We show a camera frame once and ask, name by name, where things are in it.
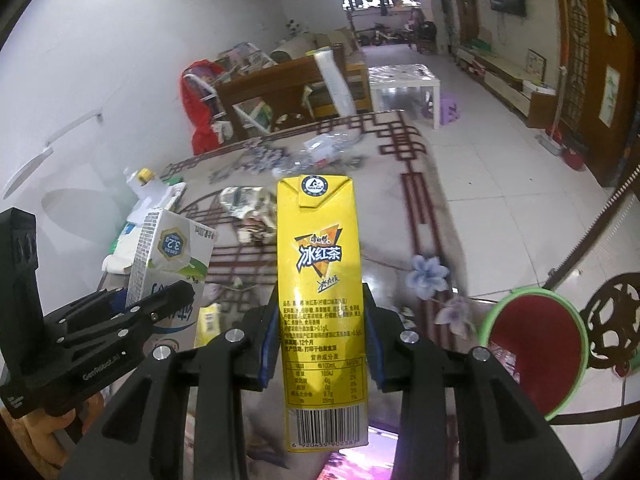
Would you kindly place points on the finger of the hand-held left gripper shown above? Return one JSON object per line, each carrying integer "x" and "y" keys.
{"x": 150, "y": 310}
{"x": 85, "y": 307}

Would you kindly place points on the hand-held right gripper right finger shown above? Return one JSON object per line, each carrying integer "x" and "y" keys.
{"x": 375, "y": 355}

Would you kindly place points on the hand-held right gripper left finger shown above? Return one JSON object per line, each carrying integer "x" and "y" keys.
{"x": 267, "y": 355}

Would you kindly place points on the white milk carton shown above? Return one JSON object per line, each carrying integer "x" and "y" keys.
{"x": 170, "y": 245}

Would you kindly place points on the yellow tea carton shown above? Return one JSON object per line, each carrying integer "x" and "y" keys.
{"x": 320, "y": 260}

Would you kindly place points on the red bin with green rim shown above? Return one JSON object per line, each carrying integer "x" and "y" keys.
{"x": 530, "y": 340}

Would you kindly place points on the small yellow packet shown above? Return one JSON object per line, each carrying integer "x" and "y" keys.
{"x": 207, "y": 325}

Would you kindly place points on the white green milk pouch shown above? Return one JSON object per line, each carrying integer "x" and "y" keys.
{"x": 120, "y": 255}

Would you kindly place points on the lit pink screen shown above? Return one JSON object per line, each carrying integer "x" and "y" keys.
{"x": 360, "y": 460}

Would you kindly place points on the white bottle with yellow cap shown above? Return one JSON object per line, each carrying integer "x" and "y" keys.
{"x": 155, "y": 192}

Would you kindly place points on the crumpled silver foil wrapper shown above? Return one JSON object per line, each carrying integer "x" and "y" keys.
{"x": 245, "y": 205}

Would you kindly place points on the row of small silver packets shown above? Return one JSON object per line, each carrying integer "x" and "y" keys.
{"x": 265, "y": 160}

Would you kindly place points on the red bag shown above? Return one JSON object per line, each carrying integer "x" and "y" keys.
{"x": 197, "y": 105}

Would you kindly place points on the clear plastic bottle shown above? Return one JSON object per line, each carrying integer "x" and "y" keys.
{"x": 325, "y": 147}

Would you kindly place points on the carved wooden chair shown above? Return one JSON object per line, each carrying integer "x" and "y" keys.
{"x": 607, "y": 320}

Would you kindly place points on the purple stool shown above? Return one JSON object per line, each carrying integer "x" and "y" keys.
{"x": 442, "y": 110}

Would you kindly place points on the wooden bench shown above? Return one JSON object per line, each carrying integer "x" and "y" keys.
{"x": 280, "y": 80}

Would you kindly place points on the pile of magazines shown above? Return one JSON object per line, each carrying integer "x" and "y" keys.
{"x": 245, "y": 57}

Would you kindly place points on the white plastic roll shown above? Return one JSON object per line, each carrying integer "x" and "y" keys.
{"x": 337, "y": 85}

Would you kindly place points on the white coffee table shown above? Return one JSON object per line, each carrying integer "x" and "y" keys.
{"x": 400, "y": 80}

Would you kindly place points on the red mop bucket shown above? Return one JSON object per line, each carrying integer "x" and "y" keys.
{"x": 574, "y": 157}

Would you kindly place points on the low television cabinet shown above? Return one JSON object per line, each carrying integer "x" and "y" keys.
{"x": 495, "y": 75}

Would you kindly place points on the cardboard boxes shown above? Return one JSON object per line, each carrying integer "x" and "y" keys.
{"x": 310, "y": 42}

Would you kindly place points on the bicycle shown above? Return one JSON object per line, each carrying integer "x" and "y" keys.
{"x": 382, "y": 35}

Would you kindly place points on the small framed picture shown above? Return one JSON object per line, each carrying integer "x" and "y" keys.
{"x": 535, "y": 66}

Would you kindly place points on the tall flower painting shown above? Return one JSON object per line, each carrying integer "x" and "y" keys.
{"x": 609, "y": 95}

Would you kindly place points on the wooden lattice partition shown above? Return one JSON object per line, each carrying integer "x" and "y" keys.
{"x": 590, "y": 35}

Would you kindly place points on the white wall conduit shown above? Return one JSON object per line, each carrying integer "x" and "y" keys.
{"x": 75, "y": 130}

